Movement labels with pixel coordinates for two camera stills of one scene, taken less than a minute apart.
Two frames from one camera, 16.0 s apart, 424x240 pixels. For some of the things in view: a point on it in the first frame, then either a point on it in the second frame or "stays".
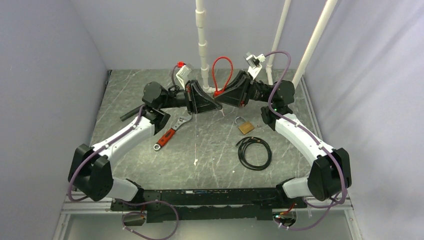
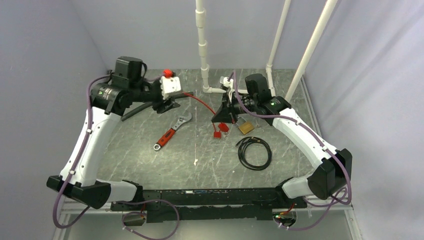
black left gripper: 197,101 -> 161,107
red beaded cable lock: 217,92 -> 217,134
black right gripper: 238,93 -> 227,113
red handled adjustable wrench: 168,134 stays
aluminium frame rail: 85,206 stays
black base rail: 234,204 stays
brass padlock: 247,126 stays
